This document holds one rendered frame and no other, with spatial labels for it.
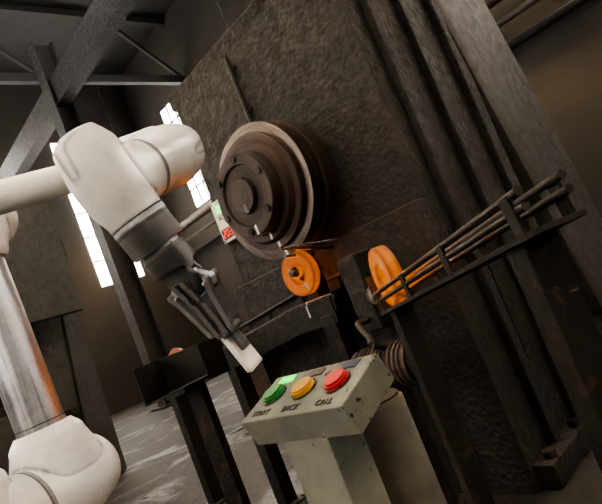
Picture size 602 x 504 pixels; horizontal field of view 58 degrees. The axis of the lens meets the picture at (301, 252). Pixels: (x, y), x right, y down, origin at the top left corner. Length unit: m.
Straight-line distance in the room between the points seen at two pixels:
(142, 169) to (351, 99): 1.04
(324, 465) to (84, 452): 0.60
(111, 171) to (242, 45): 1.37
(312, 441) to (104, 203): 0.45
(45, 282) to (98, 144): 3.47
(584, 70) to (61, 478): 7.18
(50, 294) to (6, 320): 2.97
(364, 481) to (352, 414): 0.14
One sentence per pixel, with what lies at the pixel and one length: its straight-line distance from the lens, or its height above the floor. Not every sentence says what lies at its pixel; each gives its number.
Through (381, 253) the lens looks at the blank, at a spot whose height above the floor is 0.76.
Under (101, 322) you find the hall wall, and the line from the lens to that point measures 12.37.
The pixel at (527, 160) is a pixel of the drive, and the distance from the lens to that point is 2.31.
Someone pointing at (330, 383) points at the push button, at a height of 0.61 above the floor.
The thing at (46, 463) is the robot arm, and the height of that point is 0.62.
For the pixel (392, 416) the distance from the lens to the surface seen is 0.96.
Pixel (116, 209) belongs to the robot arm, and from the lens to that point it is 0.82.
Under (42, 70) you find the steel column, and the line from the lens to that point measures 9.86.
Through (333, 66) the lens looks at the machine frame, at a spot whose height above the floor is 1.37.
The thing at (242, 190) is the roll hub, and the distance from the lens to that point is 1.79.
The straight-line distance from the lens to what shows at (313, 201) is 1.70.
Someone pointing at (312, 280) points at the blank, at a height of 0.77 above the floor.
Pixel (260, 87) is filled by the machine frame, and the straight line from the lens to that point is 2.05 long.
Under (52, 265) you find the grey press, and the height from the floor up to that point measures 1.63.
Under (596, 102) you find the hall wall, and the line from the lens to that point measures 7.61.
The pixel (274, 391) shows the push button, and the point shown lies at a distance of 0.89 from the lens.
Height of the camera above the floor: 0.73
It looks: 5 degrees up
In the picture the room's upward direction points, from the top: 22 degrees counter-clockwise
